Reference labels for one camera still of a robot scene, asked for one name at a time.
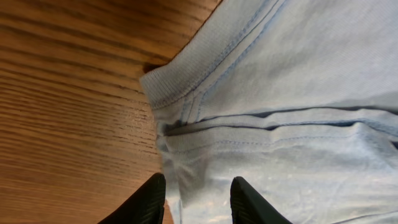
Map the light blue t-shirt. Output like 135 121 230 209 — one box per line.
141 0 397 223

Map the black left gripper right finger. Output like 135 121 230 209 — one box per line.
230 176 292 224

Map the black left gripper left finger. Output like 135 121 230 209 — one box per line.
98 173 166 224

